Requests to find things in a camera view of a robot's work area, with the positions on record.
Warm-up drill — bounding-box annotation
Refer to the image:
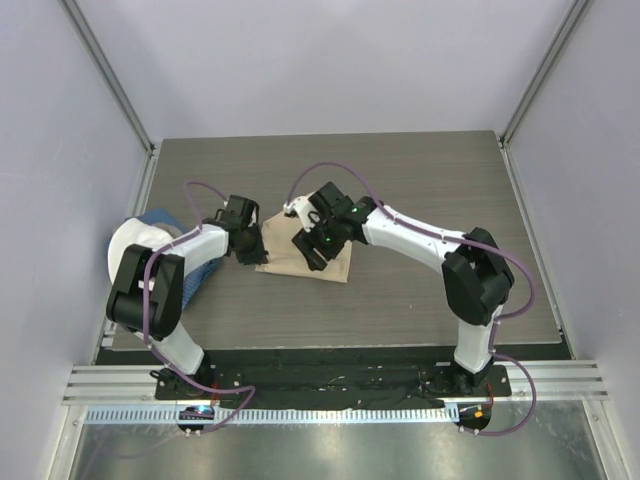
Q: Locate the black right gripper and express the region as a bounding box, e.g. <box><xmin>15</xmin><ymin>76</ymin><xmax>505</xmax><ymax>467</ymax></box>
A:
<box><xmin>292</xmin><ymin>214</ymin><xmax>345</xmax><ymax>272</ymax></box>

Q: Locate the beige cloth napkin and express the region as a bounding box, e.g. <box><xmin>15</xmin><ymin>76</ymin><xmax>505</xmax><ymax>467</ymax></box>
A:
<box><xmin>255</xmin><ymin>212</ymin><xmax>352</xmax><ymax>284</ymax></box>

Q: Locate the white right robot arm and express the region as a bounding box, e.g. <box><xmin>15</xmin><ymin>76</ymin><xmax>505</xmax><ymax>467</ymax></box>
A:
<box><xmin>283</xmin><ymin>182</ymin><xmax>515</xmax><ymax>395</ymax></box>

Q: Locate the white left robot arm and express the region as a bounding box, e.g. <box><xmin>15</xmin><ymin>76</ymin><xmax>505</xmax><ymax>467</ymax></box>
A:
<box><xmin>106</xmin><ymin>195</ymin><xmax>267</xmax><ymax>399</ymax></box>

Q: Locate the blue plaid cloth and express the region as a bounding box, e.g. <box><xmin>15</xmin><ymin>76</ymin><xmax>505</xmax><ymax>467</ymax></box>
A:
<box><xmin>137</xmin><ymin>208</ymin><xmax>221</xmax><ymax>310</ymax></box>

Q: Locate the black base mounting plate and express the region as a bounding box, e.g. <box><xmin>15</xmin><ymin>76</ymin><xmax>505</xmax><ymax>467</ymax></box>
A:
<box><xmin>94</xmin><ymin>342</ymin><xmax>514</xmax><ymax>407</ymax></box>

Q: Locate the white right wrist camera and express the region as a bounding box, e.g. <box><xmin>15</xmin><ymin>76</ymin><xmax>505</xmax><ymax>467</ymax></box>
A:
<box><xmin>283</xmin><ymin>196</ymin><xmax>315</xmax><ymax>232</ymax></box>

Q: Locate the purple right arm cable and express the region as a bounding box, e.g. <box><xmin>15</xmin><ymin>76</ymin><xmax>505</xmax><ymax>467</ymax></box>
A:
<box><xmin>283</xmin><ymin>162</ymin><xmax>539</xmax><ymax>440</ymax></box>

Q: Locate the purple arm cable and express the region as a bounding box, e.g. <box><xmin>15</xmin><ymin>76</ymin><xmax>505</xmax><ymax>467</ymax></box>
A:
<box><xmin>142</xmin><ymin>180</ymin><xmax>259</xmax><ymax>435</ymax></box>
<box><xmin>283</xmin><ymin>162</ymin><xmax>539</xmax><ymax>440</ymax></box>

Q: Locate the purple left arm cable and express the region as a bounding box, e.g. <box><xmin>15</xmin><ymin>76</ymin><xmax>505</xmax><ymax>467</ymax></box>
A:
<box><xmin>142</xmin><ymin>180</ymin><xmax>259</xmax><ymax>435</ymax></box>

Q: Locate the slotted grey cable duct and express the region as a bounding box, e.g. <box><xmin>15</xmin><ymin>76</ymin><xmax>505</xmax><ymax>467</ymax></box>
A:
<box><xmin>84</xmin><ymin>404</ymin><xmax>459</xmax><ymax>426</ymax></box>

